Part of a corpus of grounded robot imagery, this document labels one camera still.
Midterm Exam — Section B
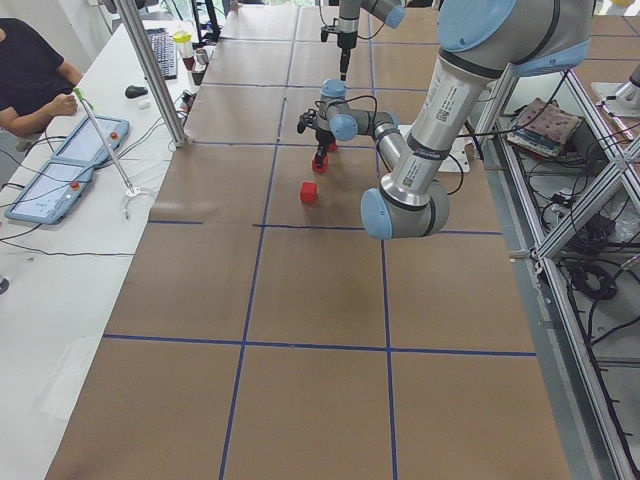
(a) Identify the folded patterned cloth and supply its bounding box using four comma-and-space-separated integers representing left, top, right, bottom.
506, 98, 582, 158

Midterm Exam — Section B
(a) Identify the grabber stick tool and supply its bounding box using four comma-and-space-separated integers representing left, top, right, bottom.
73, 87, 155, 220

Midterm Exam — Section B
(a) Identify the lower teach pendant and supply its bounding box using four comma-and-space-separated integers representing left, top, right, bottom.
5, 160, 94, 225

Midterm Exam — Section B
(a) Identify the metal cup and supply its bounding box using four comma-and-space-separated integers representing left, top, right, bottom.
194, 48, 209, 66

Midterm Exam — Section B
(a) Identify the black keyboard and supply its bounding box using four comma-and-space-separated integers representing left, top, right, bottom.
145, 28, 178, 80

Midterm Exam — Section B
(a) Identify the teach pendant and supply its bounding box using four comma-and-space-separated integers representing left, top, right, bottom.
5, 160, 94, 225
51, 116, 130, 166

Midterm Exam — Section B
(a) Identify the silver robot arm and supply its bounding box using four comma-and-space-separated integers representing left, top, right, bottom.
297, 1, 593, 240
320, 0, 406, 81

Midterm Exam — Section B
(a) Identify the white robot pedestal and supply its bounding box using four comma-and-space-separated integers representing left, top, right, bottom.
399, 124, 470, 181

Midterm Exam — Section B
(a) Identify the upper teach pendant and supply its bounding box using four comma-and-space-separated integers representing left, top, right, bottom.
51, 116, 130, 166

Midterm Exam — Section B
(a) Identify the aluminium frame post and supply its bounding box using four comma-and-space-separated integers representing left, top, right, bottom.
114, 0, 187, 147

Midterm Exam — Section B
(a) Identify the person in black shirt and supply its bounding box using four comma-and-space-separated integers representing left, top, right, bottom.
1, 18, 83, 138

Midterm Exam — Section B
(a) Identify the black computer mouse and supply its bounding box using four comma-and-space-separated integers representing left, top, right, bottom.
124, 85, 148, 99

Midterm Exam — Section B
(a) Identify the yellow lid cup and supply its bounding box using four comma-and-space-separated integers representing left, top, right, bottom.
172, 30, 194, 61

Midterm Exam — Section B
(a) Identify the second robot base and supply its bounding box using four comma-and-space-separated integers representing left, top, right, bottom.
591, 67, 639, 118

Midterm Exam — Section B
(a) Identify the person's hand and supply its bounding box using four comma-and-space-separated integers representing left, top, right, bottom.
49, 94, 78, 117

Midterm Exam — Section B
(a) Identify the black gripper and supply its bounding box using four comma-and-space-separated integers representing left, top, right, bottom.
321, 19, 356, 81
296, 101, 336, 166

